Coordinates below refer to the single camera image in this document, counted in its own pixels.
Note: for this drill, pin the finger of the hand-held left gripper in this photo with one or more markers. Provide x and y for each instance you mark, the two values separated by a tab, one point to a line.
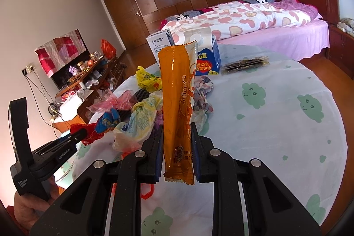
78	134

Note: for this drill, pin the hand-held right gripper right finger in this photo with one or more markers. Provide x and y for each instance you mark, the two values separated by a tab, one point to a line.
195	161

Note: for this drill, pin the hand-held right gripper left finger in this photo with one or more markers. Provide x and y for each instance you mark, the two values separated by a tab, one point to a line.
159	161

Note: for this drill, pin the red candy wrapper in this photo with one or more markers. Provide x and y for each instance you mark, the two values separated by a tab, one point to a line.
92	137

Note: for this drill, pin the blue candy wrapper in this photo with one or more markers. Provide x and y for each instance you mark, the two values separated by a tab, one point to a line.
106	122

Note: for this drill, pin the red translucent plastic bag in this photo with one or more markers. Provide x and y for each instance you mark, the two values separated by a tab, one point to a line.
110	103

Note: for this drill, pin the orange snack wrapper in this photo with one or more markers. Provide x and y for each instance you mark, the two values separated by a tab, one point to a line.
177	100

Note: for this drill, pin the black foam net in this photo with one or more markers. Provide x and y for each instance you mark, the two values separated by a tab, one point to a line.
139	95

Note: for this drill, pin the purple patterned wrapper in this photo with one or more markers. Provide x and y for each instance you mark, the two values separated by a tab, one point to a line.
204	85

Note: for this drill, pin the person's left hand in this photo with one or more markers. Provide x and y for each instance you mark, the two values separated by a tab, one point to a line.
27	208

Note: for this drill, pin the white box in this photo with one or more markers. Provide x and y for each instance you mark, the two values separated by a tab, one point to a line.
70	106

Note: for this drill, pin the black television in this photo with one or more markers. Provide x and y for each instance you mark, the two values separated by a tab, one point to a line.
63	77

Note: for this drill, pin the purple ornament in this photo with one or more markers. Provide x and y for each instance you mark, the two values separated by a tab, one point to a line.
73	70

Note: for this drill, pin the gold jar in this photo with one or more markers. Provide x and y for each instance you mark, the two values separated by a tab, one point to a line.
80	65

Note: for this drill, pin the wooden television cabinet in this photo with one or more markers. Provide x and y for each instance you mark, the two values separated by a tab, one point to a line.
117	70

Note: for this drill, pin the cloud print tablecloth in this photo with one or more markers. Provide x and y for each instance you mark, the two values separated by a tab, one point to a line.
262	128

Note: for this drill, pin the white mug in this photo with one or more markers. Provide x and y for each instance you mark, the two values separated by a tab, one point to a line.
97	54

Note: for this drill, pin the red and pink cover cloth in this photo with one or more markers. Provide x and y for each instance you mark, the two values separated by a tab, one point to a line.
60	50

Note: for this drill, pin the orange red bag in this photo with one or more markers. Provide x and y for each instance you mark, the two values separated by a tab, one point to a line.
107	49

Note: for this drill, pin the blue milk carton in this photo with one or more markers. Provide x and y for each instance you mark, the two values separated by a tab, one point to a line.
206	59

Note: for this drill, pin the dark snack packet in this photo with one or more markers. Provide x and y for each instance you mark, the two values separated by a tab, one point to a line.
246	65

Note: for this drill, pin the white milk carton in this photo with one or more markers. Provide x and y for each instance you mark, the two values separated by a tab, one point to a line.
159	41

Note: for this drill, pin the wooden door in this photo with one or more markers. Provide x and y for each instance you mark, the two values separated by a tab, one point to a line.
121	12

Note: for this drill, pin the grey cartoon print blanket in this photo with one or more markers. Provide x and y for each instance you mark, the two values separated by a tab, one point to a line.
190	14

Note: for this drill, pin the white quilt with pink hearts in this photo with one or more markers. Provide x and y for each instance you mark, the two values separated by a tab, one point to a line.
249	17

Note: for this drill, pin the bed with pink sheet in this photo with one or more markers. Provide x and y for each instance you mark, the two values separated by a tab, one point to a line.
290	37

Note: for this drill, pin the wooden nightstand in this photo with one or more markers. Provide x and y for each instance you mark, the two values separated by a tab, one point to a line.
340	50

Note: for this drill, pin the purple floral quilt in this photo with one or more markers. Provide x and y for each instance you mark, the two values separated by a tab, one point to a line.
298	5

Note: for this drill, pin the crumpled cloth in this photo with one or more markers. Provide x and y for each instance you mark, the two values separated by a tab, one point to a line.
347	26

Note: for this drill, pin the wall power socket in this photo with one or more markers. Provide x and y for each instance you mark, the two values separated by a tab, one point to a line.
27	69

